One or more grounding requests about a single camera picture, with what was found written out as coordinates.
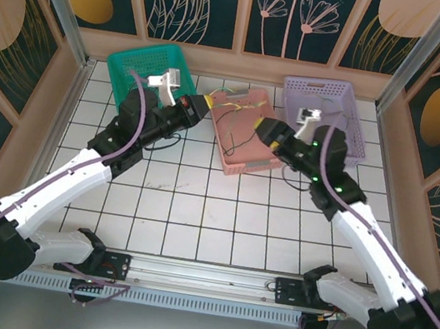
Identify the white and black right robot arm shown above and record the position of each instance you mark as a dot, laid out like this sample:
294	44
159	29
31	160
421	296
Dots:
361	255

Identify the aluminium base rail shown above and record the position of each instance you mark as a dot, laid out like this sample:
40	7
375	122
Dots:
201	275

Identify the grey tape strip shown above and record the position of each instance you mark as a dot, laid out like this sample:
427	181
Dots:
245	91
257	165

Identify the aluminium side rail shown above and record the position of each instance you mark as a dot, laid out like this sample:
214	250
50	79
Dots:
62	121
385	158

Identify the pink perforated plastic basket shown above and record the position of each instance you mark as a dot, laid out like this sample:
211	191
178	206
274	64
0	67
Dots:
247	152

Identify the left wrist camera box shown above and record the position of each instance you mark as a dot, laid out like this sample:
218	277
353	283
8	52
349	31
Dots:
166	83

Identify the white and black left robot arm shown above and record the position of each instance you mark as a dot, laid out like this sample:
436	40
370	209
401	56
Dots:
72	190

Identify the teal perforated plastic basket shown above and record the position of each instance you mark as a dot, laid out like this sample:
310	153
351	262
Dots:
136	57

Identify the lavender perforated plastic basket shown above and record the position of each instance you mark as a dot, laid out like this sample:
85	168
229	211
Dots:
341	94

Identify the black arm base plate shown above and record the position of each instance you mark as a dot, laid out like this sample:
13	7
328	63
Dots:
118	266
287	292

